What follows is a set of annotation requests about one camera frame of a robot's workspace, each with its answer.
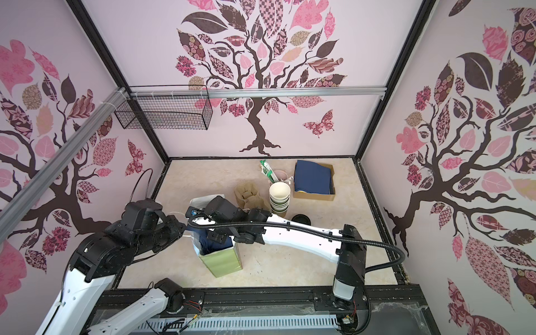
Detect blue napkin stack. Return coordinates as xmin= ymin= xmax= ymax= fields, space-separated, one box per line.
xmin=294 ymin=160 xmax=332 ymax=195

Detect black wire basket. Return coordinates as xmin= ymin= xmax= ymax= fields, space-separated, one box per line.
xmin=114 ymin=84 xmax=213 ymax=131

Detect aluminium rail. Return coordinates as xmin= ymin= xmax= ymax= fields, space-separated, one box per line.
xmin=1 ymin=87 xmax=128 ymax=241
xmin=130 ymin=86 xmax=387 ymax=99

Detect stacked paper cups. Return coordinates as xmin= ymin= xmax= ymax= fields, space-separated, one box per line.
xmin=269 ymin=181 xmax=291 ymax=217

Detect aluminium rail back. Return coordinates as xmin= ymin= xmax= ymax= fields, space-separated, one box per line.
xmin=130 ymin=86 xmax=387 ymax=99

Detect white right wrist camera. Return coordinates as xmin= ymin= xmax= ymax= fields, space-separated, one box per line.
xmin=185 ymin=206 xmax=209 ymax=227

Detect aluminium rail left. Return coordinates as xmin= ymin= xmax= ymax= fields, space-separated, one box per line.
xmin=1 ymin=87 xmax=128 ymax=241

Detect single blue napkin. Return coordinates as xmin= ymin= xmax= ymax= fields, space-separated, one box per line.
xmin=198 ymin=236 xmax=233 ymax=255

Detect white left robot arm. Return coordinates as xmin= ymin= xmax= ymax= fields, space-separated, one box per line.
xmin=37 ymin=199 xmax=186 ymax=334

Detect brown cardboard napkin box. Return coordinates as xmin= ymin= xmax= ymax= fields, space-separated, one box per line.
xmin=293 ymin=160 xmax=335 ymax=201

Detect white paper takeout bag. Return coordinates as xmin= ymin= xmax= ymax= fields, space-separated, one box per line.
xmin=187 ymin=194 xmax=243 ymax=278

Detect white slotted cable duct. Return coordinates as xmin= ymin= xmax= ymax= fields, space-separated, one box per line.
xmin=132 ymin=315 xmax=339 ymax=334

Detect black cup lid stack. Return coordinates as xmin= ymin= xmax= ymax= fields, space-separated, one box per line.
xmin=292 ymin=214 xmax=311 ymax=226

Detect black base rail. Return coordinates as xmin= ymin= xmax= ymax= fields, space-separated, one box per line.
xmin=77 ymin=285 xmax=420 ymax=335

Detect black corrugated cable hose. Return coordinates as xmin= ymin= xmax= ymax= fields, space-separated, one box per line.
xmin=186 ymin=217 xmax=407 ymax=275

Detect pink bucket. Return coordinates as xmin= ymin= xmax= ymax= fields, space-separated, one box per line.
xmin=269 ymin=170 xmax=294 ymax=186

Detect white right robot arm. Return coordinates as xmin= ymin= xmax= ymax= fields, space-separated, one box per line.
xmin=191 ymin=196 xmax=367 ymax=301

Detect green wrapped stirrers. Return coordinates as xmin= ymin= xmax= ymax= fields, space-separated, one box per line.
xmin=260 ymin=160 xmax=274 ymax=182

